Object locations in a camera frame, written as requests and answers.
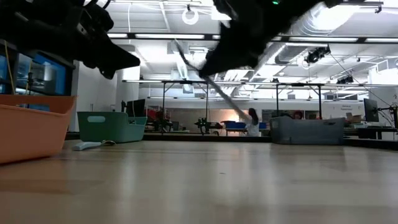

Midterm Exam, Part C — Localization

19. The black metal frame rig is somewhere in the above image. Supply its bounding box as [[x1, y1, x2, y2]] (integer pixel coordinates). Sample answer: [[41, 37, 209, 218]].
[[275, 82, 323, 121], [160, 79, 210, 134]]

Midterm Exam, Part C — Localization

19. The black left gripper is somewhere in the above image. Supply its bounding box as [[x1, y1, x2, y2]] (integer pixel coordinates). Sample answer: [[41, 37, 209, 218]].
[[60, 17, 142, 80]]

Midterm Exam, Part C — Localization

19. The orange plastic bin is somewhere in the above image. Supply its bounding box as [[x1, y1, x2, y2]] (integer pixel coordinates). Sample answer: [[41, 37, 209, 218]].
[[0, 94, 78, 166]]

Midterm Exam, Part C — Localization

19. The teal plastic bin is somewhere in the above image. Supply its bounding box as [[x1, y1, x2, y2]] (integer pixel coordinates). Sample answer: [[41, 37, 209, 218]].
[[76, 111, 149, 144]]

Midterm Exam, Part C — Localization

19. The black ceiling rail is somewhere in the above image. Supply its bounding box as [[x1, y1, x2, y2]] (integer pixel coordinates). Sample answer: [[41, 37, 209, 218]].
[[328, 0, 385, 14]]

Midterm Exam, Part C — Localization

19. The black table frame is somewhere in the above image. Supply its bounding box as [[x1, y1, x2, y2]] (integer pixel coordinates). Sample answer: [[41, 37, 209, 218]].
[[63, 132, 398, 151]]

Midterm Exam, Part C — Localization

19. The white ring light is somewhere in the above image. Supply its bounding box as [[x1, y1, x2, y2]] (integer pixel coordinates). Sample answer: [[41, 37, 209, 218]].
[[181, 7, 200, 26]]

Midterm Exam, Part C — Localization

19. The cardboard box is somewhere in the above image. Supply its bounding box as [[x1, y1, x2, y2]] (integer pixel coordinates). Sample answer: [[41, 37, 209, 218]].
[[345, 111, 363, 124]]

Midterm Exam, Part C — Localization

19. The black computer monitor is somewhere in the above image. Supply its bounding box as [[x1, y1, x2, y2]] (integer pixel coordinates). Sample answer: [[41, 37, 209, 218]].
[[120, 98, 146, 118], [363, 98, 380, 123]]

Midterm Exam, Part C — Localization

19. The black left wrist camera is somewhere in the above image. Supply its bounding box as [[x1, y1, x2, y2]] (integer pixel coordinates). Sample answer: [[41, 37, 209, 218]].
[[81, 2, 115, 32]]

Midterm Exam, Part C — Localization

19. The black ceiling spotlight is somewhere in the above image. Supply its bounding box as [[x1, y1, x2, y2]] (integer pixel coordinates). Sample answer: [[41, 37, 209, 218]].
[[303, 45, 332, 65], [336, 75, 355, 85]]

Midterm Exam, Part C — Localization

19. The yellow extension cable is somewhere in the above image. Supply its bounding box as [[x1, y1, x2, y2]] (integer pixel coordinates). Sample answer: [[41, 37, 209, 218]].
[[3, 39, 16, 95]]

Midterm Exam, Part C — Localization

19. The steel spoon light blue handle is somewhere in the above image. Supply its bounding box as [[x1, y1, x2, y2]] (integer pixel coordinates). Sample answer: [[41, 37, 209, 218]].
[[72, 139, 116, 152]]

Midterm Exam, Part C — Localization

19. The silver ventilation duct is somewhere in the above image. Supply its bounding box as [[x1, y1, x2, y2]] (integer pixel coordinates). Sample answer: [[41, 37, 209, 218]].
[[264, 0, 361, 65]]

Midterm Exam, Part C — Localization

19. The grey plastic bin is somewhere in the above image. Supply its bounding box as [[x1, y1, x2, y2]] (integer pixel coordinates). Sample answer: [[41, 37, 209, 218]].
[[269, 116, 347, 146]]

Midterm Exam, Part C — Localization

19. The steel spoon slim aqua handle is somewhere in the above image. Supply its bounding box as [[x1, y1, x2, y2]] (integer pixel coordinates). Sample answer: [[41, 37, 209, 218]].
[[173, 38, 251, 123]]

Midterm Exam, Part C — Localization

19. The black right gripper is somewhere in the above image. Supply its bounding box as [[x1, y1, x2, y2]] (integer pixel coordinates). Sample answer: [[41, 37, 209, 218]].
[[198, 0, 327, 79]]

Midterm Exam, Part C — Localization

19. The black background table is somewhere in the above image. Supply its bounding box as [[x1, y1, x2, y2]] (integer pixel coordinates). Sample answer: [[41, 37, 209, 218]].
[[343, 126, 398, 141]]

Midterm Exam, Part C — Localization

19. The blue storage bin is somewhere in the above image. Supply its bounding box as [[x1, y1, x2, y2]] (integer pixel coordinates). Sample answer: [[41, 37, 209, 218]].
[[223, 121, 268, 130]]

